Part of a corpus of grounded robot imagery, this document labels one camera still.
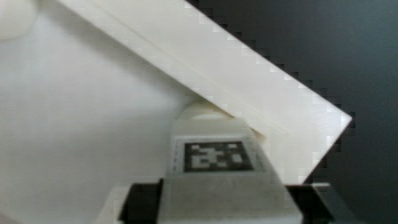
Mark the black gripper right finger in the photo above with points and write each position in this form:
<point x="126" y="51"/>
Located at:
<point x="323" y="205"/>

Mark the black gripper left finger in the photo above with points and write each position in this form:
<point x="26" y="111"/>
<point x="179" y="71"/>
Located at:
<point x="133" y="204"/>

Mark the white table leg with tag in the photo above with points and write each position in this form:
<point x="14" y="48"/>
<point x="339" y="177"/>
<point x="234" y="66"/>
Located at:
<point x="223" y="188"/>

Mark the white square tabletop part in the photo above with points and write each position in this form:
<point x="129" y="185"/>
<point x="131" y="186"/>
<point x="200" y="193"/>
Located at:
<point x="90" y="103"/>

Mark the white obstacle fence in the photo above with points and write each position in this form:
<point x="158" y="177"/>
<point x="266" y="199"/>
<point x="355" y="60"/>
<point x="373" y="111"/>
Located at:
<point x="168" y="32"/>

